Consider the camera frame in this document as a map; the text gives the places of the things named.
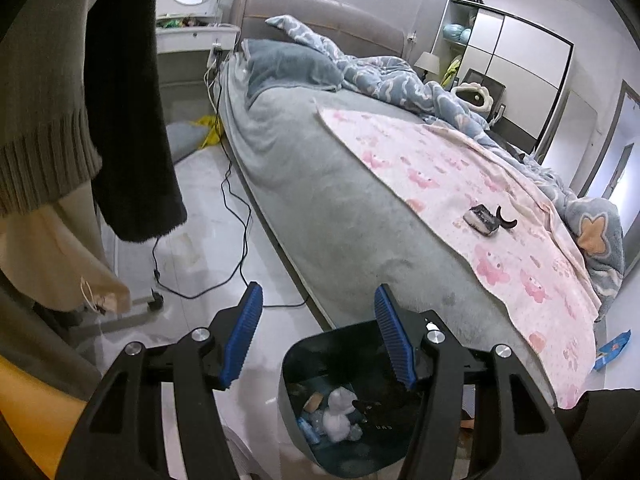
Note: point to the brown snack packet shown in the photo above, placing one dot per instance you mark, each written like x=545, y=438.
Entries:
x=190, y=21

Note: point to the grey bed with headboard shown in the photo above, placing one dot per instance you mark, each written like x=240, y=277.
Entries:
x=325, y=185

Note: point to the cream hanging cloth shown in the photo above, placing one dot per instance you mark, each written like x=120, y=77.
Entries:
x=60, y=250

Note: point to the yellow plastic bag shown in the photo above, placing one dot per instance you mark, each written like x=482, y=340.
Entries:
x=212, y=132

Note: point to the white flower-shaped pet bed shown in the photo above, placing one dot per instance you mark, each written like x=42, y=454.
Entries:
x=472, y=99

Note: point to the black hanging sweater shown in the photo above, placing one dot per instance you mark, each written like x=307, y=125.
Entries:
x=130, y=135

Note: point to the blue cloud-print quilt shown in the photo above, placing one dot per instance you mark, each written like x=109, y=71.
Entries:
x=390, y=75

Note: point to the white black-framed wardrobe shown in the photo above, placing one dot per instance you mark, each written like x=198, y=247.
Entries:
x=520, y=45

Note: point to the grey floor cushion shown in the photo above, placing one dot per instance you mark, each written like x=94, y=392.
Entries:
x=182, y=140

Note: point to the clear crushed plastic bottle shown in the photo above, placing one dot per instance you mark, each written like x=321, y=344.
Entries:
x=310, y=430

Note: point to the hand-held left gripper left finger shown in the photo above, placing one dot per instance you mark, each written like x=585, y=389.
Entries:
x=240, y=345

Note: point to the yellow-green garment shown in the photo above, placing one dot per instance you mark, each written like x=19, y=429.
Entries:
x=450, y=72

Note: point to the black white packet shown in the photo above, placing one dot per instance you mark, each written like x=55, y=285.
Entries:
x=480, y=220

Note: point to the blue-grey pillow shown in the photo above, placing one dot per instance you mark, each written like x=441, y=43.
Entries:
x=285, y=65

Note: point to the black charger plug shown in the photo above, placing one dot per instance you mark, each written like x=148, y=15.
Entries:
x=218, y=49

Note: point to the black curved scrap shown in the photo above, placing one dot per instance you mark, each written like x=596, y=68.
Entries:
x=509, y=224

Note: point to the brown cardboard piece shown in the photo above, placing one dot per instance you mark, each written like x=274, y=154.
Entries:
x=313, y=402

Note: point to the grey padded headboard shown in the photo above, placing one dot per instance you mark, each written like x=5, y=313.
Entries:
x=325, y=15

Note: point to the black chair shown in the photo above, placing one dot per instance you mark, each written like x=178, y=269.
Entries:
x=495, y=82

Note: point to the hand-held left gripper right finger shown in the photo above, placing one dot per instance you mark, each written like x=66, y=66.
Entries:
x=397, y=345

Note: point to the light blue plush toy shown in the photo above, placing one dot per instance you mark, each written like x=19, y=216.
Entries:
x=456, y=33

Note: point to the bedside table lamp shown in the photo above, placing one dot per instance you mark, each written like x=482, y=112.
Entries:
x=427, y=61

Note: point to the blue packet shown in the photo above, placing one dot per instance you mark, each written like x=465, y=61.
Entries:
x=612, y=347

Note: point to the grey clothes rack base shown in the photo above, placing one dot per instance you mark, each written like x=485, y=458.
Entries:
x=125, y=317

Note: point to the white crumpled tissue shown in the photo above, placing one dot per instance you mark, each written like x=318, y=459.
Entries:
x=334, y=425

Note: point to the pink printed blanket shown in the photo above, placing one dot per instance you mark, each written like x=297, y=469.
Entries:
x=450, y=170

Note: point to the green snack packet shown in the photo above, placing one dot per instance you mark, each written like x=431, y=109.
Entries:
x=172, y=23

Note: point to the black trash bin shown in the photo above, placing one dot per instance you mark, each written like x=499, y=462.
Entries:
x=300, y=360

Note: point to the person's dark clothing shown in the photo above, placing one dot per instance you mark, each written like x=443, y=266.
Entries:
x=600, y=435

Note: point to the white vanity desk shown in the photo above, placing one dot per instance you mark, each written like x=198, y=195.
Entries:
x=195, y=35

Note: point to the cream tissue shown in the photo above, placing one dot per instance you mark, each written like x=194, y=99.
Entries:
x=340, y=397

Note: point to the grey-framed door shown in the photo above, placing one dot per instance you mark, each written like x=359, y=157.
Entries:
x=620, y=160

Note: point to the grey knit sweater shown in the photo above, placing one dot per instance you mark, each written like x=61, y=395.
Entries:
x=45, y=110

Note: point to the dark grey hanging cloth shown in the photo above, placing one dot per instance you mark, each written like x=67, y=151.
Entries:
x=40, y=345

